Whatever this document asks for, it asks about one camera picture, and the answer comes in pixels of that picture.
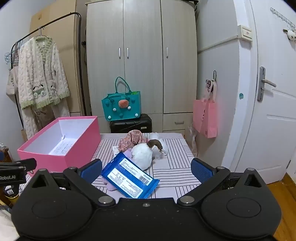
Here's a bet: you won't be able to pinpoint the beige wall electrical box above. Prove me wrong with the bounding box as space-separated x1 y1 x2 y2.
238 25 253 42

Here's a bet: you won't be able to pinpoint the brown plush toy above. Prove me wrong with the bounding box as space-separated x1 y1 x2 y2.
147 139 164 151

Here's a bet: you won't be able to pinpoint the clear plastic bag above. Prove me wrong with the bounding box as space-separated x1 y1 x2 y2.
189 124 199 158

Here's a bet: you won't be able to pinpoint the pink cardboard box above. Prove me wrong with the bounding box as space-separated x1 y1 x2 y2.
17 116 101 173

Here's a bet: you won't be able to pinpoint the blue wet wipes packet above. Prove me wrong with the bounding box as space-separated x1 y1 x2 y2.
101 152 160 199

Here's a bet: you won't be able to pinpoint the black clothes rack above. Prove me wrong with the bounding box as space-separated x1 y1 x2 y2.
10 12 88 130

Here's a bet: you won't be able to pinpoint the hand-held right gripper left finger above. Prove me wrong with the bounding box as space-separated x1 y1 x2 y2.
28 159 116 207

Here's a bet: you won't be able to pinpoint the beige wooden wardrobe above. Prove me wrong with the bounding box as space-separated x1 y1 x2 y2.
85 0 199 134

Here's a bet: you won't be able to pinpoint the beige canvas tote bag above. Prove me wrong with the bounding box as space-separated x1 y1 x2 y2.
6 64 19 103

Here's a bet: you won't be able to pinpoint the black suitcase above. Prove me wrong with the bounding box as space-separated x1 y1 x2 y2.
110 113 152 134

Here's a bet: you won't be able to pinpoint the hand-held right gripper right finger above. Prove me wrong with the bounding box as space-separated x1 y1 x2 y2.
178 158 266 207

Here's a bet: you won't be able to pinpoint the cream fleece pajama jacket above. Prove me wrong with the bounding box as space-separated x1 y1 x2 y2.
18 35 70 109

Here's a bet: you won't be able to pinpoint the white fluffy plush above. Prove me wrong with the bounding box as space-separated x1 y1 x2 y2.
131 143 154 169

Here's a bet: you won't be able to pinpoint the pink floral fabric cap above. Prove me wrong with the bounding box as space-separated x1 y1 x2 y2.
118 130 149 153

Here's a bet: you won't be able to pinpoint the silver door handle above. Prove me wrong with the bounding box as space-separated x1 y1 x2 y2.
257 66 277 102

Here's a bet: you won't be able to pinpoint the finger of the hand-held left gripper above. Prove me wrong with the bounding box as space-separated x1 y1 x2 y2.
0 158 37 173

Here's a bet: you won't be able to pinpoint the small hanging plush toy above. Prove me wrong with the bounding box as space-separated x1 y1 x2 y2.
283 28 296 42

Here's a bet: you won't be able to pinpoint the metal wall hook rail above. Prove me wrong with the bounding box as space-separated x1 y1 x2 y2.
270 7 296 31

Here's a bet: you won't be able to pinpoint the cream fleece pajama pants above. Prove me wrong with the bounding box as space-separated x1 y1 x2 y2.
22 98 71 140

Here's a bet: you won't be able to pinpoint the bunch of wire hangers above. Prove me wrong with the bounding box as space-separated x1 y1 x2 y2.
4 38 24 70

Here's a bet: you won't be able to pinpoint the teal tote bag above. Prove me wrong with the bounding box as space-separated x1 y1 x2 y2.
101 77 141 121

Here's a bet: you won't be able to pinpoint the pink shopping bag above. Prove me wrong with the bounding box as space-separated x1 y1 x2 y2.
192 80 218 139

